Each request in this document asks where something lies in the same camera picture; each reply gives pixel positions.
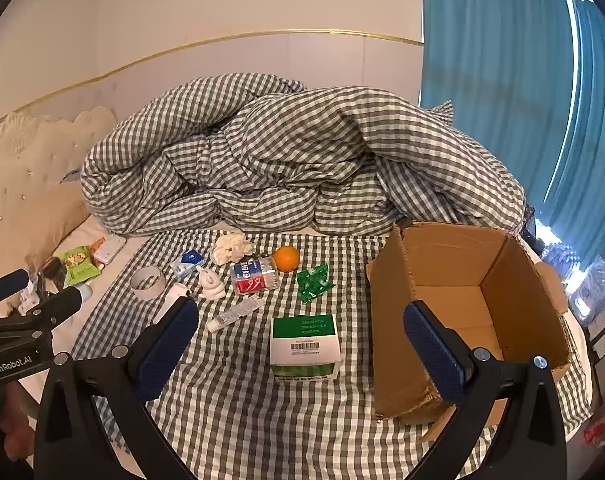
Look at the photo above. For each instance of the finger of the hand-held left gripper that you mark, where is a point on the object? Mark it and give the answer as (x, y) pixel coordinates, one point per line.
(10, 281)
(57, 302)

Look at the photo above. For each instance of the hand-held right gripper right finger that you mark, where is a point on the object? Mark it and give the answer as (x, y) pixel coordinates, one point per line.
(432, 355)

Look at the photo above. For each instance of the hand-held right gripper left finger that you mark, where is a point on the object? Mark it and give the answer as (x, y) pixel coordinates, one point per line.
(166, 352)

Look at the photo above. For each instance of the brown cardboard box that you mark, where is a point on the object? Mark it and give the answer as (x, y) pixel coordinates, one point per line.
(457, 270)

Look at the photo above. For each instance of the blue tissue pack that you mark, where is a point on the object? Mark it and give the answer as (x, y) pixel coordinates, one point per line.
(190, 261)

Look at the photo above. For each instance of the clear plastic bottle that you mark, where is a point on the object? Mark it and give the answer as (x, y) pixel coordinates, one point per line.
(255, 277)

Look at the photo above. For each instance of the green and white box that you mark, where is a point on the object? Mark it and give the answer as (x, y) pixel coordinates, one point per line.
(305, 340)

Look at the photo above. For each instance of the person's left hand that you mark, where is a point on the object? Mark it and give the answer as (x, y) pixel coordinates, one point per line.
(15, 425)

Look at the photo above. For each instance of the dark object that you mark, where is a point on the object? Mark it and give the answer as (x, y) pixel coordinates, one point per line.
(52, 272)

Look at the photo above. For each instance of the green snack packet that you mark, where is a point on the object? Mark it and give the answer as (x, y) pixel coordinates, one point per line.
(80, 266)

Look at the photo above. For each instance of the white tape roll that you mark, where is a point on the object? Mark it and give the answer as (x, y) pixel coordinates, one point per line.
(147, 294)

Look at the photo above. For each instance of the orange packet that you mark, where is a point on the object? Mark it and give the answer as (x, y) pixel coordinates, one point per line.
(96, 245)

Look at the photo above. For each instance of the white tube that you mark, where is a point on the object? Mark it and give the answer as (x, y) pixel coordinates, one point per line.
(232, 314)

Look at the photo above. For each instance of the white figurine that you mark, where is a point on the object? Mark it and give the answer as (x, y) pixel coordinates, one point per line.
(212, 287)

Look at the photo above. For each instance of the grey checked bed sheet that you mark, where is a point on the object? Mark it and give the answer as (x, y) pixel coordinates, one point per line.
(232, 410)

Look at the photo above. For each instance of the cream pillow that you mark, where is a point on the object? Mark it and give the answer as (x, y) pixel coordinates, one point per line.
(27, 185)

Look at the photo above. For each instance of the crumpled white tissue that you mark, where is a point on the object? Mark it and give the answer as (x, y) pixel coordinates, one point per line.
(231, 249)

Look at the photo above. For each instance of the green foil packet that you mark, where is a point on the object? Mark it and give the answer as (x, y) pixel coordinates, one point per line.
(312, 284)

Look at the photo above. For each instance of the orange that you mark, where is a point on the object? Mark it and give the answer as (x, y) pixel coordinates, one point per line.
(287, 258)

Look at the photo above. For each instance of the pack of water bottles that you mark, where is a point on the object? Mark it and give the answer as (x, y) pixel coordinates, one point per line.
(577, 270)

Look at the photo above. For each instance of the red packet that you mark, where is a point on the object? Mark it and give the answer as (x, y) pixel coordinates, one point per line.
(597, 425)

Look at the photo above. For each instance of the grey checked duvet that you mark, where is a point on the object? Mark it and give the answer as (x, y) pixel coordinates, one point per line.
(282, 160)

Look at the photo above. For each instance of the blue curtain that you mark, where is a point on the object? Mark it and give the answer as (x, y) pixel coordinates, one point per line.
(492, 60)
(592, 135)

